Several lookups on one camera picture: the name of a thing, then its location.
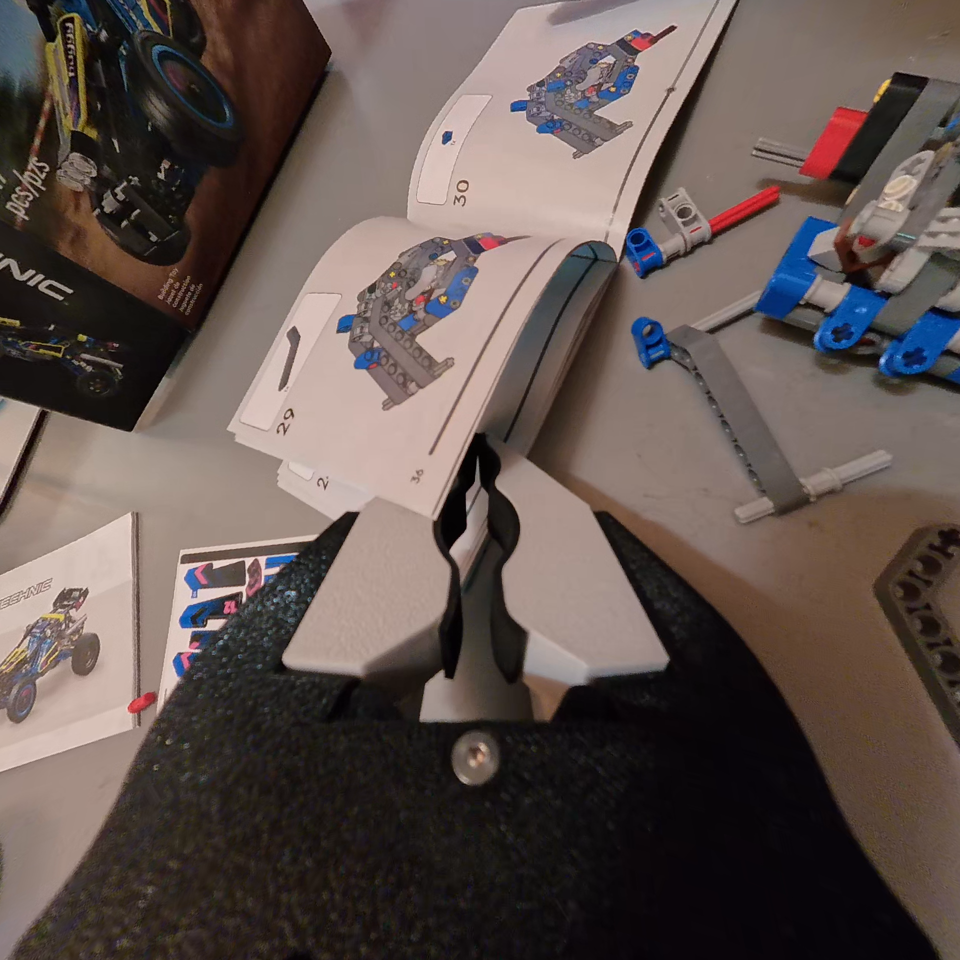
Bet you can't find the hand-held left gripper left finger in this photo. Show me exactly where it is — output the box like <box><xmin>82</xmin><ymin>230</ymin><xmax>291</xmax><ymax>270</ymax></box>
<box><xmin>281</xmin><ymin>435</ymin><xmax>483</xmax><ymax>681</ymax></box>

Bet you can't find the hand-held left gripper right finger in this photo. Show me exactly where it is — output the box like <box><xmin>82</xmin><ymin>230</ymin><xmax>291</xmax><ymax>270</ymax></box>
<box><xmin>482</xmin><ymin>438</ymin><xmax>672</xmax><ymax>715</ymax></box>

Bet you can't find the grey lego beam with axles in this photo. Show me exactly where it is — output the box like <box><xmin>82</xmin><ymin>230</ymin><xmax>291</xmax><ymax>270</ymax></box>
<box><xmin>666</xmin><ymin>294</ymin><xmax>895</xmax><ymax>526</ymax></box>

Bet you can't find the lego instruction booklet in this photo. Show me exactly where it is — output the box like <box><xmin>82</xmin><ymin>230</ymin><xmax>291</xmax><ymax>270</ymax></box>
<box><xmin>225</xmin><ymin>0</ymin><xmax>741</xmax><ymax>528</ymax></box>

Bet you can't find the red lego axle with connectors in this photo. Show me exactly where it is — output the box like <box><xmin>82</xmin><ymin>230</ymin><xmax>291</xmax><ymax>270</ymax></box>
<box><xmin>624</xmin><ymin>183</ymin><xmax>783</xmax><ymax>282</ymax></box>

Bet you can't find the partly built lego buggy model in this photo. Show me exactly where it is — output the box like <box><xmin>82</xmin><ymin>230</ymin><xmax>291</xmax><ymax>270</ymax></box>
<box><xmin>752</xmin><ymin>69</ymin><xmax>960</xmax><ymax>389</ymax></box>

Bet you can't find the lego sticker sheet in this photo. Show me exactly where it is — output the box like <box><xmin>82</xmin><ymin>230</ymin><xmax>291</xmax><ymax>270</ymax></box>
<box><xmin>159</xmin><ymin>532</ymin><xmax>321</xmax><ymax>700</ymax></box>

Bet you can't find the small blue lego connector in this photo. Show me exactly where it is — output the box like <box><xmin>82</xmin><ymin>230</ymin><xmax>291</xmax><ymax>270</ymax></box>
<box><xmin>630</xmin><ymin>315</ymin><xmax>672</xmax><ymax>372</ymax></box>

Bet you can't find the small white lego leaflet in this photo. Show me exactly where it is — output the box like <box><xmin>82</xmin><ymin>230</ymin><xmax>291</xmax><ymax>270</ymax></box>
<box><xmin>0</xmin><ymin>510</ymin><xmax>143</xmax><ymax>775</ymax></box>

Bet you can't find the dark grey bent lego beam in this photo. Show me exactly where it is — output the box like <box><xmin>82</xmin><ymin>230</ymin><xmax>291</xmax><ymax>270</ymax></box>
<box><xmin>872</xmin><ymin>523</ymin><xmax>960</xmax><ymax>726</ymax></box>

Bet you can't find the lego set box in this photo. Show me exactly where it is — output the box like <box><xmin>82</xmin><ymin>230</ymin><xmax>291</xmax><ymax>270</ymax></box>
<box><xmin>0</xmin><ymin>0</ymin><xmax>334</xmax><ymax>434</ymax></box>

